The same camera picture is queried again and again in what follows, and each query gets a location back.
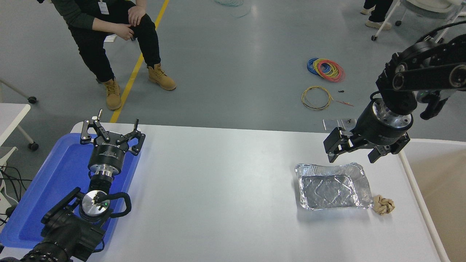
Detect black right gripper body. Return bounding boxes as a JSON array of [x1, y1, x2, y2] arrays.
[[351, 103, 412, 148]]

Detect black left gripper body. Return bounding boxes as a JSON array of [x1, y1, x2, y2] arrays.
[[88, 140, 129, 171]]

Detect silver foil tray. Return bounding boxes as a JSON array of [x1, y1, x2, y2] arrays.
[[294, 162, 374, 211]]

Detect seated person's right hand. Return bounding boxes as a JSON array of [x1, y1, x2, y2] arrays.
[[115, 24, 135, 41]]

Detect seated person's left hand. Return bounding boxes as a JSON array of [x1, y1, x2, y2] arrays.
[[128, 5, 147, 27]]

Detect tan work boot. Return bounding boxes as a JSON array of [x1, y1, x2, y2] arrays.
[[147, 63, 177, 91], [103, 78, 122, 111]]

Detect blue plastic tray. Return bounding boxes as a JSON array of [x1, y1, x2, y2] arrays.
[[0, 133, 142, 250]]

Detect grey leg with caster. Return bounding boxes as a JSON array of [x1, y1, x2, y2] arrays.
[[0, 78, 37, 104]]

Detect large pale bin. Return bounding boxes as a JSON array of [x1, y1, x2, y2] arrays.
[[399, 138, 466, 262]]

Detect white wheeled side table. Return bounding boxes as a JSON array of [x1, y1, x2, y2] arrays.
[[0, 103, 39, 151]]

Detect seated person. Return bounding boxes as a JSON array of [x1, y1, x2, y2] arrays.
[[36, 0, 177, 111]]

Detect person with pale shoes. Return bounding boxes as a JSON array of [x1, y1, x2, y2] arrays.
[[360, 0, 394, 30]]

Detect white wheeled chair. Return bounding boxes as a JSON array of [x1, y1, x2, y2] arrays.
[[371, 0, 466, 41]]

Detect yellow and black cable coil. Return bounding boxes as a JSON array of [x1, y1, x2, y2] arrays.
[[301, 86, 333, 111]]

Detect blue cable coil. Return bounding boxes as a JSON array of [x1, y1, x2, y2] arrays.
[[307, 57, 330, 76]]

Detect black cable bundle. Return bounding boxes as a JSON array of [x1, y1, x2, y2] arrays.
[[0, 166, 23, 219]]

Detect pale green cable coil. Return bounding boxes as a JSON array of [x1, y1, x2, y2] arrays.
[[214, 0, 252, 18]]

